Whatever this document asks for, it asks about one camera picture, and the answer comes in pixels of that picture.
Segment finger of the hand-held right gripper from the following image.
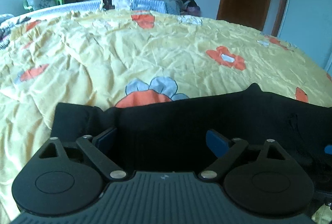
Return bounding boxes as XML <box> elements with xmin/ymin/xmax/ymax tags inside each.
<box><xmin>323</xmin><ymin>145</ymin><xmax>332</xmax><ymax>162</ymax></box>

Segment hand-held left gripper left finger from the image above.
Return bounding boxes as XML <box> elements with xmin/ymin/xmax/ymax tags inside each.
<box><xmin>38</xmin><ymin>127</ymin><xmax>128</xmax><ymax>183</ymax></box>

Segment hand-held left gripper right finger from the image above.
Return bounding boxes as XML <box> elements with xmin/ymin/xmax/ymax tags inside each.
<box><xmin>198</xmin><ymin>129</ymin><xmax>286</xmax><ymax>183</ymax></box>

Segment black pants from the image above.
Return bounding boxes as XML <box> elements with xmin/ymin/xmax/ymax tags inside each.
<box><xmin>50</xmin><ymin>82</ymin><xmax>332</xmax><ymax>204</ymax></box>

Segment yellow floral bedspread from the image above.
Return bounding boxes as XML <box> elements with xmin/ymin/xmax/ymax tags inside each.
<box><xmin>0</xmin><ymin>7</ymin><xmax>332</xmax><ymax>224</ymax></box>

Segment light blue knitted blanket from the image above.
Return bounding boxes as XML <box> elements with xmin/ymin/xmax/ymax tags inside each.
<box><xmin>100</xmin><ymin>0</ymin><xmax>182</xmax><ymax>15</ymax></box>

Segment white wardrobe with flower stickers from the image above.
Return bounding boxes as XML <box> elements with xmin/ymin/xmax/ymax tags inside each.
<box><xmin>277</xmin><ymin>0</ymin><xmax>332</xmax><ymax>71</ymax></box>

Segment green plastic chair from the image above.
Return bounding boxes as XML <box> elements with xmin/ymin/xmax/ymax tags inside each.
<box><xmin>24</xmin><ymin>0</ymin><xmax>65</xmax><ymax>11</ymax></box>

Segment grey rumpled blanket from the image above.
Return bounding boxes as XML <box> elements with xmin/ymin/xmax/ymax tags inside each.
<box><xmin>0</xmin><ymin>14</ymin><xmax>32</xmax><ymax>50</ymax></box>

